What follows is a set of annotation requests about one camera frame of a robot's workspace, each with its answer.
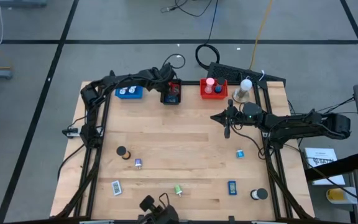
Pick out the pink hourglass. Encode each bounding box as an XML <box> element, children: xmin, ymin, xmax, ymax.
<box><xmin>206</xmin><ymin>77</ymin><xmax>216</xmax><ymax>95</ymax></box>

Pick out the white framed LCD display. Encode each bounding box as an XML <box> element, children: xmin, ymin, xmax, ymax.
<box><xmin>111</xmin><ymin>180</ymin><xmax>123</xmax><ymax>197</ymax></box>

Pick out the white bulb brass lamp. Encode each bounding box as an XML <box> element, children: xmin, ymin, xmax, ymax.
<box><xmin>232</xmin><ymin>79</ymin><xmax>254</xmax><ymax>104</ymax></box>

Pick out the black cable with coil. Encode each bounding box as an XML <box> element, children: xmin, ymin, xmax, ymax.
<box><xmin>194</xmin><ymin>0</ymin><xmax>222</xmax><ymax>71</ymax></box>

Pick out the black plastic basket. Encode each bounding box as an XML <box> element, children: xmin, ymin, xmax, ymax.
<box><xmin>160</xmin><ymin>79</ymin><xmax>183</xmax><ymax>106</ymax></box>

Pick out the red plastic basket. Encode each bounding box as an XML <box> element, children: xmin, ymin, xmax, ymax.
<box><xmin>200</xmin><ymin>78</ymin><xmax>229</xmax><ymax>101</ymax></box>

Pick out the black camera cable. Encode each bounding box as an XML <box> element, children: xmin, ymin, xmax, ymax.
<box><xmin>162</xmin><ymin>53</ymin><xmax>186</xmax><ymax>70</ymax></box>
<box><xmin>228</xmin><ymin>123</ymin><xmax>272</xmax><ymax>161</ymax></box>

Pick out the yellow cable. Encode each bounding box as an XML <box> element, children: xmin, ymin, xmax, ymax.
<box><xmin>249</xmin><ymin>0</ymin><xmax>274</xmax><ymax>71</ymax></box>

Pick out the black right camera cable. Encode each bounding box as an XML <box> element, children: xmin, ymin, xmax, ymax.
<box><xmin>228</xmin><ymin>123</ymin><xmax>272</xmax><ymax>161</ymax></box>

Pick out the black device with cable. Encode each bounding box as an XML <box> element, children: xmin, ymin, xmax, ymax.
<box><xmin>139</xmin><ymin>192</ymin><xmax>180</xmax><ymax>224</ymax></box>

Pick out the black capped white sand hourglass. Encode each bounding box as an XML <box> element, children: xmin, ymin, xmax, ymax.
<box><xmin>250</xmin><ymin>187</ymin><xmax>269</xmax><ymax>201</ymax></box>

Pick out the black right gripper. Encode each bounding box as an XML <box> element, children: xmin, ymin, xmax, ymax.
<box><xmin>210</xmin><ymin>99</ymin><xmax>245</xmax><ymax>125</ymax></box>

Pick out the black aluminium table frame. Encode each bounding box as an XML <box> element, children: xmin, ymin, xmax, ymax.
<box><xmin>54</xmin><ymin>70</ymin><xmax>315</xmax><ymax>224</ymax></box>

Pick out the black capped blue hourglass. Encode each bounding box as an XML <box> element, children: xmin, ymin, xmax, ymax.
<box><xmin>215</xmin><ymin>77</ymin><xmax>226</xmax><ymax>94</ymax></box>

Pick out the black left camera cable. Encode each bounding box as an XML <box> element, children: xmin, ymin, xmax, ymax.
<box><xmin>162</xmin><ymin>53</ymin><xmax>186</xmax><ymax>70</ymax></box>

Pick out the white booklet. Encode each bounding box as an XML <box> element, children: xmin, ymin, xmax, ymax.
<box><xmin>304</xmin><ymin>147</ymin><xmax>347</xmax><ymax>187</ymax></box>

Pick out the black capped orange sand hourglass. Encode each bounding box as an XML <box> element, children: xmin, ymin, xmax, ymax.
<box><xmin>116</xmin><ymin>146</ymin><xmax>132</xmax><ymax>161</ymax></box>

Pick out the blue plastic basket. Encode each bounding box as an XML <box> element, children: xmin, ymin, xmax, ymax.
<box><xmin>114</xmin><ymin>83</ymin><xmax>144</xmax><ymax>100</ymax></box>

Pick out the black beam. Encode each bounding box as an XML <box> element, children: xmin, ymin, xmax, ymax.
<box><xmin>305</xmin><ymin>151</ymin><xmax>358</xmax><ymax>182</ymax></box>

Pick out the black keyboard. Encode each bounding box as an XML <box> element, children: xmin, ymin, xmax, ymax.
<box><xmin>206</xmin><ymin>61</ymin><xmax>287</xmax><ymax>85</ymax></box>

